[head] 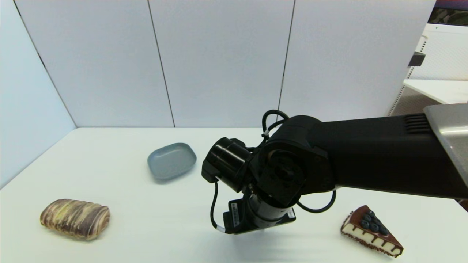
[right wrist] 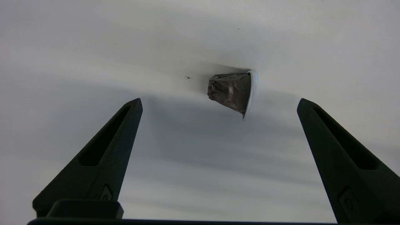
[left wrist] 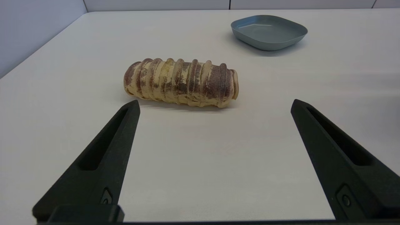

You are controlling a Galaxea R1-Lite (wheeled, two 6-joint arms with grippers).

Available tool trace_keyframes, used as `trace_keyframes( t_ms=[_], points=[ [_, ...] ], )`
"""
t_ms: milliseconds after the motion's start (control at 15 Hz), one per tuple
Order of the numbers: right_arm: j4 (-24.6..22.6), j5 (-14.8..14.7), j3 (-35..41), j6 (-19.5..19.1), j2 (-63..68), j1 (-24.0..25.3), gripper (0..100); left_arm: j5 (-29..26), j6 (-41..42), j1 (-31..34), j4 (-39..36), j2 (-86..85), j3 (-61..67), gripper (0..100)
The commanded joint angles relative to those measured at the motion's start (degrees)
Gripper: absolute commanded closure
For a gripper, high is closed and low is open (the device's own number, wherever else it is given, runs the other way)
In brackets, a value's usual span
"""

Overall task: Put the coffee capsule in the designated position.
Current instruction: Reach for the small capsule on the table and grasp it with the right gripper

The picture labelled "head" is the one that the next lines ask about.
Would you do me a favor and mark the blue-grey rounded plate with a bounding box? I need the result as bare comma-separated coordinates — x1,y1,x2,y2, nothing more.
147,142,197,180

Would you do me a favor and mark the white perforated partition panel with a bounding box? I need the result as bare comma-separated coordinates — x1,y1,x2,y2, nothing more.
387,23,468,117

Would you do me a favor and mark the blueberry chocolate cake slice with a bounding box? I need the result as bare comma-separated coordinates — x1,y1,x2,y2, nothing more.
340,205,404,258

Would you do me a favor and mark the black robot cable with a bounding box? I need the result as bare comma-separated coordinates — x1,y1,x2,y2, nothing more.
261,109,290,140
296,189,337,214
210,180,226,233

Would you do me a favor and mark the white side desk top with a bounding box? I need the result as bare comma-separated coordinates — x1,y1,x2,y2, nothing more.
403,79,468,105

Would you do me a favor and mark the marbled brown bread loaf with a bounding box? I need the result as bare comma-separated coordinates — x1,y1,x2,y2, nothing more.
40,198,111,241

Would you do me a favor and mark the black box on partition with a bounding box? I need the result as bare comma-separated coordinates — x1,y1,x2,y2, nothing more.
408,52,427,67

